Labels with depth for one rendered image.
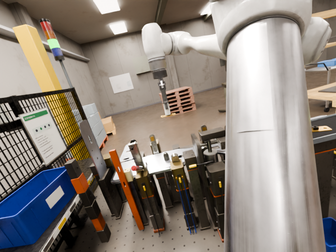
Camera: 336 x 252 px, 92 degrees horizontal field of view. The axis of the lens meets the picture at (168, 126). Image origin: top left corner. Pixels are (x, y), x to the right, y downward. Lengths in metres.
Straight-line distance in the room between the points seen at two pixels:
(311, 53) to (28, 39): 1.53
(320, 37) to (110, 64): 9.39
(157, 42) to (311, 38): 0.59
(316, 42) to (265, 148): 0.29
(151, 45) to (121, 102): 8.82
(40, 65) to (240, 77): 1.43
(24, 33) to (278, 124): 1.56
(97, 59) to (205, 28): 6.01
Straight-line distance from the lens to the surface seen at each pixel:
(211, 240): 0.95
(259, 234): 0.21
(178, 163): 0.78
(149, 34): 0.86
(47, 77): 1.52
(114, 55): 9.63
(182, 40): 0.90
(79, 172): 0.91
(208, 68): 10.18
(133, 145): 0.76
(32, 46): 1.56
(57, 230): 0.84
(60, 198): 0.91
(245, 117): 0.22
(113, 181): 0.96
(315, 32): 0.45
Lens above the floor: 1.47
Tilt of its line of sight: 17 degrees down
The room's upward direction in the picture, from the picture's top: 14 degrees counter-clockwise
